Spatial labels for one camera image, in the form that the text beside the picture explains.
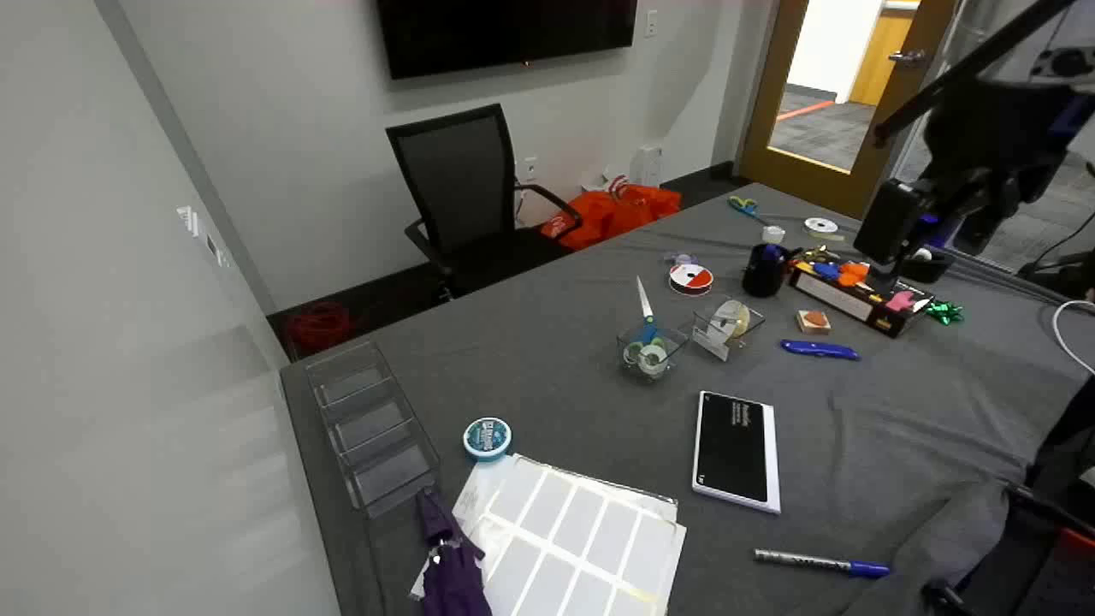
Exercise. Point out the orange gift bow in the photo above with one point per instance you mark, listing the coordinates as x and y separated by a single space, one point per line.
852 276

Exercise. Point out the white ribbon spool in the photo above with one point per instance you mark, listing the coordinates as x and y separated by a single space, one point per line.
823 223

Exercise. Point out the black wall television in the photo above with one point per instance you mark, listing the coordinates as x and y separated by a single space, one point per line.
507 30

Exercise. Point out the cream ribbon roll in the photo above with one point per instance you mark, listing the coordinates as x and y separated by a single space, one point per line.
723 324

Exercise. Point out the small white wall outlet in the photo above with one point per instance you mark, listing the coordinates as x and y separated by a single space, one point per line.
527 165

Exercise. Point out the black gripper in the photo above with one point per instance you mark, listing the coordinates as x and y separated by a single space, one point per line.
993 132

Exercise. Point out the purple cloth bundle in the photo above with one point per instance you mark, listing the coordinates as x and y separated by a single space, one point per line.
450 565

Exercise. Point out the gold gift bow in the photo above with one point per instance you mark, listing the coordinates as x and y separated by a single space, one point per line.
802 264

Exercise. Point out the blue pen in mug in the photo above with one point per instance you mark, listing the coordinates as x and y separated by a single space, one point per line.
774 252

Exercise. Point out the red white ribbon roll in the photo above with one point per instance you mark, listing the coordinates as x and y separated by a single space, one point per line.
693 279

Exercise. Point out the white light switch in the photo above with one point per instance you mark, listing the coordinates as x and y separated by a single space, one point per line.
649 21

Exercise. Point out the small orange square pad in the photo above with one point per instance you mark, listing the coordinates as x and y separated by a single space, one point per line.
812 318

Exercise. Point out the pink gift bow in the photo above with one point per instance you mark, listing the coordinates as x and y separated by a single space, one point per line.
904 303

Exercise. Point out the white wall bracket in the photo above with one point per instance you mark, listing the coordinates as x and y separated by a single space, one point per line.
193 220

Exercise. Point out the green gift bow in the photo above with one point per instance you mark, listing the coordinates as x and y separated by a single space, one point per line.
942 310

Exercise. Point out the orange plastic bag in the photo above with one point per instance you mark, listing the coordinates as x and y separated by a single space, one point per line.
609 212

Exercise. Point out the black gift bow box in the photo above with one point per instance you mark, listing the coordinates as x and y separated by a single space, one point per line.
850 303

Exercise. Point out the black metal stand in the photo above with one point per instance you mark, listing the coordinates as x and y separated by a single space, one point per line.
1049 534

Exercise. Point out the blue gift bow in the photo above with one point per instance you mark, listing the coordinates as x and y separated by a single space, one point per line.
825 270

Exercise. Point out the blue capped marker pen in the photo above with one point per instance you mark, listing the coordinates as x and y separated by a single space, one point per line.
823 563

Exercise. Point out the white label sheets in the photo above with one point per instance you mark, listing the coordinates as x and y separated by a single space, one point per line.
570 534

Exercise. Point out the black office chair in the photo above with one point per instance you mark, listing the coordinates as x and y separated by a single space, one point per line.
466 181

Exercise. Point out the black mug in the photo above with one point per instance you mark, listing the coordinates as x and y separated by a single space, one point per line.
765 276

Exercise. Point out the clear acrylic tray organizer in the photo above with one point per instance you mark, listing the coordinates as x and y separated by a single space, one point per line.
372 440

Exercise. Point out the clear glass box with roll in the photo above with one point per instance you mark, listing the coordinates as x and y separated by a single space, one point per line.
746 335

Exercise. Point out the small lavender bow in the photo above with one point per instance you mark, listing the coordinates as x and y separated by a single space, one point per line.
682 259

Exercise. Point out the blue white tape roll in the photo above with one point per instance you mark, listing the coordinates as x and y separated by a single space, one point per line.
488 437

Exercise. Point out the black tape dispenser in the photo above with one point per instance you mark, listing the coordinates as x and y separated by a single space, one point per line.
928 264

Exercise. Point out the grey tablecloth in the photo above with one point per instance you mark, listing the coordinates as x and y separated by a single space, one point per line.
547 342

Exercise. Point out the black tablet device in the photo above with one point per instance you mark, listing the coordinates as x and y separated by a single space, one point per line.
736 447

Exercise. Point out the white wall outlet plate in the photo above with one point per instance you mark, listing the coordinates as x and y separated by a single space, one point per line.
652 160

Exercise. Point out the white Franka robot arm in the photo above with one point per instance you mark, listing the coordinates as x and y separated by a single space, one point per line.
971 69

